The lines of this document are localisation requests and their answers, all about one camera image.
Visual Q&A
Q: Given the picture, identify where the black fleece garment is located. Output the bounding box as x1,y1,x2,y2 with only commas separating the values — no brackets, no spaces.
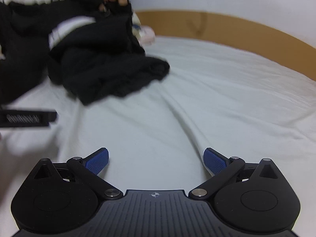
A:
48,16,170,105

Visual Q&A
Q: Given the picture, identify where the white bed sheet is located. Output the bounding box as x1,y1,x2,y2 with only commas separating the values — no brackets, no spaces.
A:
1,37,315,236

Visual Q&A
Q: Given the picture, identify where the person in black hoodie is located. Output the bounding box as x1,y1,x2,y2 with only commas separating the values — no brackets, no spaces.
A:
1,0,132,104

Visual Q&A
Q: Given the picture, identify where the pink white pillow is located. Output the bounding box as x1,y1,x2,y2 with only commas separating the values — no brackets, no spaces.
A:
132,12,155,46

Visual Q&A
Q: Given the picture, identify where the wooden headboard panel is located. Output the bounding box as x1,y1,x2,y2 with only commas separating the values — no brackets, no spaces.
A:
137,10,315,80

